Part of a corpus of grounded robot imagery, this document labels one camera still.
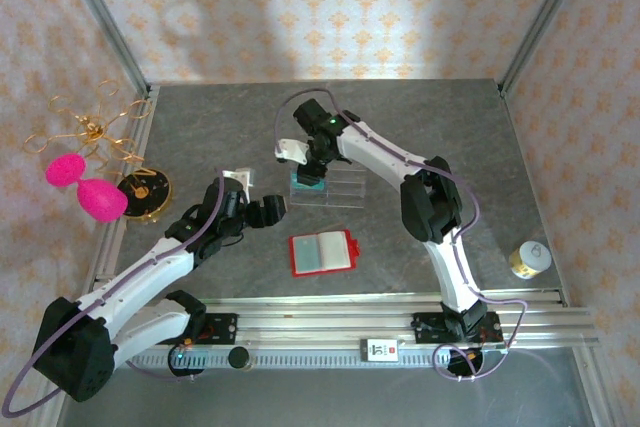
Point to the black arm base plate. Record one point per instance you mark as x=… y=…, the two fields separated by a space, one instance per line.
x=425 y=329
x=222 y=329

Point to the aluminium side rail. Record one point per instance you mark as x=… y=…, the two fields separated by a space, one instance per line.
x=152 y=112

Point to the clear acrylic card stand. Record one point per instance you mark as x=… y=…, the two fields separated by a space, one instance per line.
x=345 y=187

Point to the dark teal credit card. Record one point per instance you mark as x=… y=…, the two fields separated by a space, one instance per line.
x=310 y=188

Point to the yellow white tin can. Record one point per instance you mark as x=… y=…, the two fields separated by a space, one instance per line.
x=530 y=259

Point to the aluminium frame post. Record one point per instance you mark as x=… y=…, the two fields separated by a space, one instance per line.
x=102 y=14
x=546 y=12

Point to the white red label tag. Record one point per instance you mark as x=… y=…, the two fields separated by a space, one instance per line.
x=379 y=350

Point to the black round knob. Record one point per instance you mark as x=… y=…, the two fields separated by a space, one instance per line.
x=239 y=357

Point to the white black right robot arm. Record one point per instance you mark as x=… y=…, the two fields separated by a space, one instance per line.
x=375 y=147

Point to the white credit card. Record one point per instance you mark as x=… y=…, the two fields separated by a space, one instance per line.
x=334 y=249

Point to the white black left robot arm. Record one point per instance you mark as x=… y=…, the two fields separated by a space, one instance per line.
x=145 y=272

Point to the light turquoise credit card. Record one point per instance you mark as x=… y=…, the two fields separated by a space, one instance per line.
x=306 y=253

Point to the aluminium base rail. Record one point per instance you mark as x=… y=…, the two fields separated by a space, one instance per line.
x=325 y=317

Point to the red card holder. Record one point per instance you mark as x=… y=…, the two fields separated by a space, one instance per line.
x=354 y=252

